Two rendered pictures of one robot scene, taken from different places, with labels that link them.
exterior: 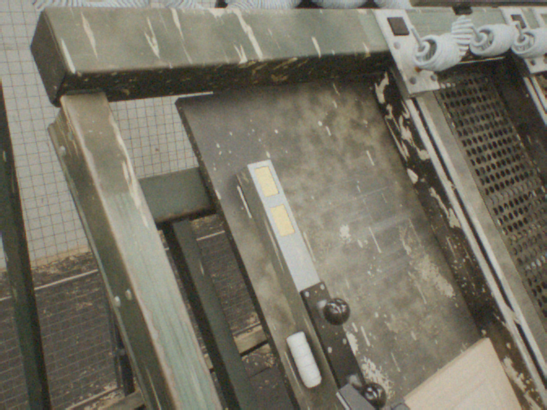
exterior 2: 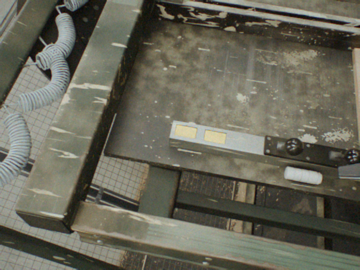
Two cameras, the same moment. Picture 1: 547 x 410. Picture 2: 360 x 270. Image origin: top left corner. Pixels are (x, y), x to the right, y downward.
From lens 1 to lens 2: 0.14 m
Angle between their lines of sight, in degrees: 8
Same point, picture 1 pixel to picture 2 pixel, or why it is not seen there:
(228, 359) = (274, 217)
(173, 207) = (168, 195)
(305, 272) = (254, 142)
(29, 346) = not seen: outside the picture
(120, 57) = (67, 181)
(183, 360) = (265, 252)
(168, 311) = (232, 243)
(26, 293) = not seen: outside the picture
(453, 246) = (289, 32)
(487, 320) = (344, 42)
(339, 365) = (320, 158)
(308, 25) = (103, 42)
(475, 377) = not seen: outside the picture
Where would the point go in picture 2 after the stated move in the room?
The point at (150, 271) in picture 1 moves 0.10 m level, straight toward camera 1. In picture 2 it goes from (203, 239) to (230, 257)
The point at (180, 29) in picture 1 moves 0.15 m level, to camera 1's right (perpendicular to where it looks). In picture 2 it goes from (66, 131) to (99, 68)
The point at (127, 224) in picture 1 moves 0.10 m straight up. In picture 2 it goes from (169, 237) to (124, 220)
